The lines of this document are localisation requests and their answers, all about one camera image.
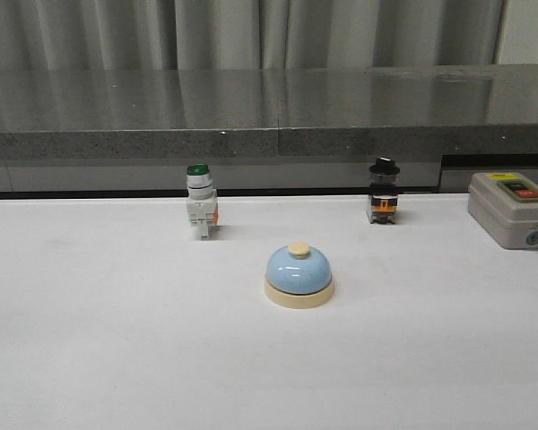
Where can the black rotary selector switch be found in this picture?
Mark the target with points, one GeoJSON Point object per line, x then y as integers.
{"type": "Point", "coordinates": [383, 194]}

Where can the grey granite counter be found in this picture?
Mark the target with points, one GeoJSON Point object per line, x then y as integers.
{"type": "Point", "coordinates": [265, 132]}

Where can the grey on-off switch box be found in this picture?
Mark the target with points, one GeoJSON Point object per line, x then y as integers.
{"type": "Point", "coordinates": [505, 204]}

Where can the grey curtain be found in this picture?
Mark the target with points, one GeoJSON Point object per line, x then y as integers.
{"type": "Point", "coordinates": [189, 35]}

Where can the green push button switch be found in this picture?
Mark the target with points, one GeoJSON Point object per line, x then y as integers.
{"type": "Point", "coordinates": [202, 204]}

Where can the blue and cream call bell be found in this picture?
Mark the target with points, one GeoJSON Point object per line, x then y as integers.
{"type": "Point", "coordinates": [298, 276]}

